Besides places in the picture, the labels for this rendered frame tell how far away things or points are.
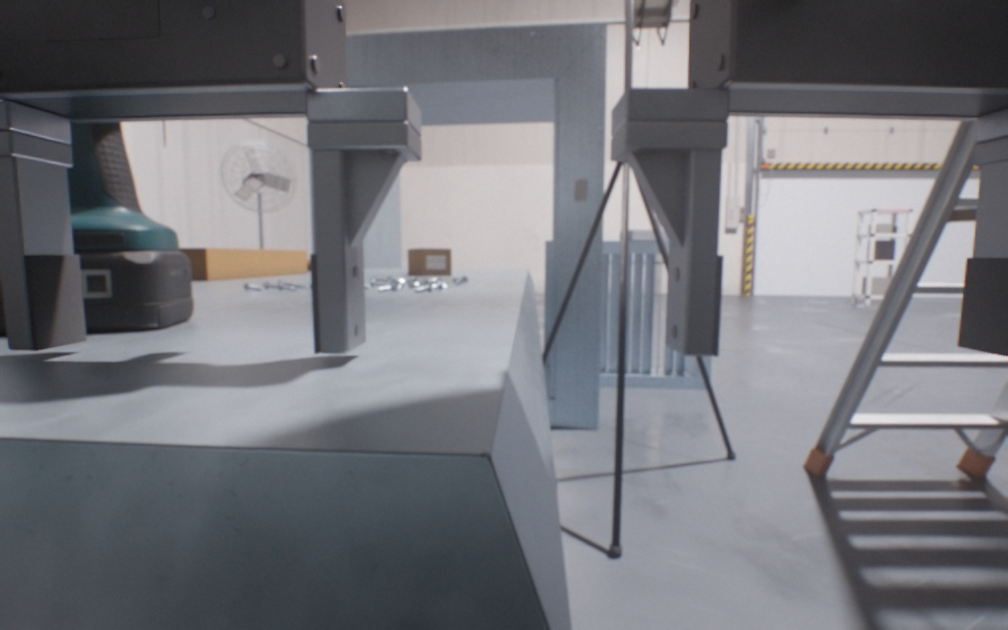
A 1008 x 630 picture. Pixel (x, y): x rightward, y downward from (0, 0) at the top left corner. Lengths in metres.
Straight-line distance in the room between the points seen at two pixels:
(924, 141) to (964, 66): 11.60
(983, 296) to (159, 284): 0.42
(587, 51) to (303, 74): 1.97
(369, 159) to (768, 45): 0.15
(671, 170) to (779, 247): 10.54
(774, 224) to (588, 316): 8.86
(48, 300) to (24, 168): 0.06
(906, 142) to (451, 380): 11.57
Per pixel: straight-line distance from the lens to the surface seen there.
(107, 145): 0.39
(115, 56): 0.25
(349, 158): 0.22
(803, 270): 10.94
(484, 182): 10.01
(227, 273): 1.10
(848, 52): 0.23
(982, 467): 2.23
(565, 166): 2.04
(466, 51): 2.19
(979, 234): 0.30
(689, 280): 0.21
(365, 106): 0.21
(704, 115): 0.21
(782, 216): 10.79
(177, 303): 0.38
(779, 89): 0.23
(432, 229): 10.13
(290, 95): 0.23
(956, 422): 2.03
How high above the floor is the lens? 0.69
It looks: 7 degrees down
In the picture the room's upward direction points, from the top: straight up
